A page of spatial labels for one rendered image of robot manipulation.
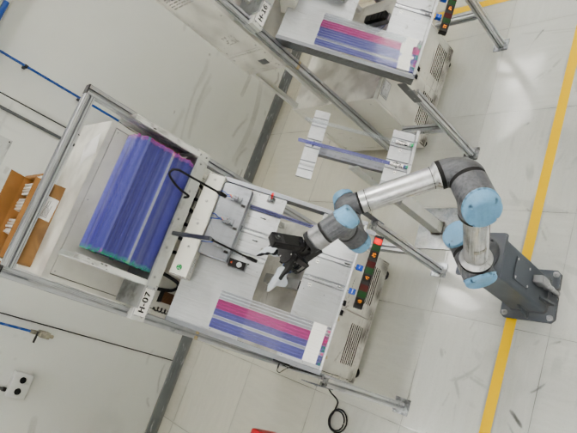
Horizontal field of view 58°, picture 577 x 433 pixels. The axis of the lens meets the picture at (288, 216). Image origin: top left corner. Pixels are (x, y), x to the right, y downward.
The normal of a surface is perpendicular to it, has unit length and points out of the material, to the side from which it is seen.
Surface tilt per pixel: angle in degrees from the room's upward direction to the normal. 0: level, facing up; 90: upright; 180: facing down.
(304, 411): 0
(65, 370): 90
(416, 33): 44
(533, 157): 0
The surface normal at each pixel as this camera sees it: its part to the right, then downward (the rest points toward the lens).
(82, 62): 0.67, 0.05
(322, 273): -0.04, -0.25
